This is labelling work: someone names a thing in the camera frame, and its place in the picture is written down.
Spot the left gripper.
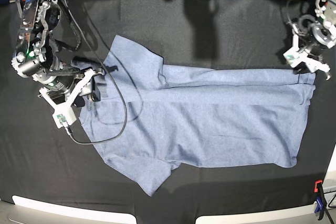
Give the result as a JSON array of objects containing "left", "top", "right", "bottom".
[{"left": 291, "top": 19, "right": 331, "bottom": 80}]

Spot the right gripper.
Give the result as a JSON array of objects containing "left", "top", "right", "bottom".
[{"left": 38, "top": 65, "right": 119, "bottom": 108}]

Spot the light blue t-shirt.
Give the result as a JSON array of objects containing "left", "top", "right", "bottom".
[{"left": 79, "top": 36, "right": 315, "bottom": 195}]

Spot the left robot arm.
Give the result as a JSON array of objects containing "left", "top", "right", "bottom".
[{"left": 283, "top": 0, "right": 335, "bottom": 80}]

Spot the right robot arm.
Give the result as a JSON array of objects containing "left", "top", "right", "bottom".
[{"left": 11, "top": 0, "right": 107, "bottom": 108}]

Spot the orange clamp top left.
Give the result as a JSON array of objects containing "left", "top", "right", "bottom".
[{"left": 15, "top": 0, "right": 26, "bottom": 18}]

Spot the orange blue clamp bottom right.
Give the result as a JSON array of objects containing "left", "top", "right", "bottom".
[{"left": 314, "top": 180, "right": 326, "bottom": 221}]

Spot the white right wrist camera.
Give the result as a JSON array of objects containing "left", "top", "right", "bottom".
[{"left": 52, "top": 104, "right": 77, "bottom": 129}]

